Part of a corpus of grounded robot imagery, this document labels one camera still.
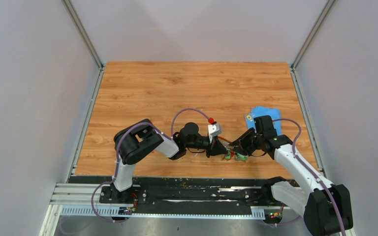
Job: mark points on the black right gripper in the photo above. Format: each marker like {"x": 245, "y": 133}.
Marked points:
{"x": 242, "y": 141}

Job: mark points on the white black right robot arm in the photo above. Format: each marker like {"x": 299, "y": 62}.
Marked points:
{"x": 324, "y": 206}

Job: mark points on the blue patterned cloth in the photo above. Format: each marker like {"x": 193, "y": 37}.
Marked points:
{"x": 258, "y": 111}

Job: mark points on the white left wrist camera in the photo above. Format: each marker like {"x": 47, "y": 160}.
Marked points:
{"x": 214, "y": 130}

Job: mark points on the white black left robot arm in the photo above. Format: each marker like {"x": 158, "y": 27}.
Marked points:
{"x": 136, "y": 142}

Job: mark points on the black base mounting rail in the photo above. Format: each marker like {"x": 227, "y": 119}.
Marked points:
{"x": 168, "y": 197}

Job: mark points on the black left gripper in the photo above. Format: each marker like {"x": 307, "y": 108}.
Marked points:
{"x": 215, "y": 148}

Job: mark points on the green key tag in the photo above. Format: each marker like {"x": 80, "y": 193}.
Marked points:
{"x": 228, "y": 156}

